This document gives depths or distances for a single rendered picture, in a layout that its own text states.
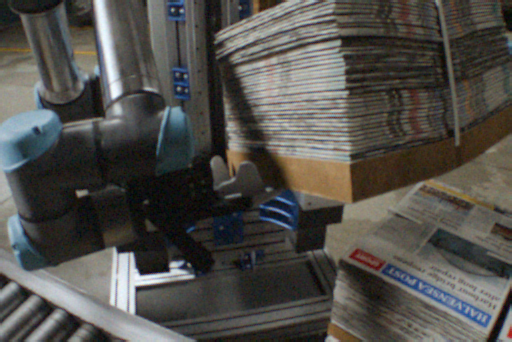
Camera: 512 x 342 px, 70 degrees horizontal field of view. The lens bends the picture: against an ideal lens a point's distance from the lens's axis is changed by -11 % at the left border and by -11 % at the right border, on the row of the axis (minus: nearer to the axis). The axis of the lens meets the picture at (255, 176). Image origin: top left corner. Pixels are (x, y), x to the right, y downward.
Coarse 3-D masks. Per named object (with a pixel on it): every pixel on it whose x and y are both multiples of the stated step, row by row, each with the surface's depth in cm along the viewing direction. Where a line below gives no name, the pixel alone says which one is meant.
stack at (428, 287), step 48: (432, 192) 86; (384, 240) 73; (432, 240) 73; (480, 240) 72; (336, 288) 74; (384, 288) 65; (432, 288) 62; (480, 288) 61; (384, 336) 70; (432, 336) 61; (480, 336) 55
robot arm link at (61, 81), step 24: (24, 0) 58; (48, 0) 60; (24, 24) 66; (48, 24) 66; (48, 48) 71; (72, 48) 78; (48, 72) 78; (72, 72) 82; (48, 96) 85; (72, 96) 86; (72, 120) 93
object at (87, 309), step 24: (0, 264) 70; (24, 288) 66; (48, 288) 65; (72, 288) 66; (72, 312) 61; (96, 312) 61; (120, 312) 62; (120, 336) 58; (144, 336) 58; (168, 336) 58
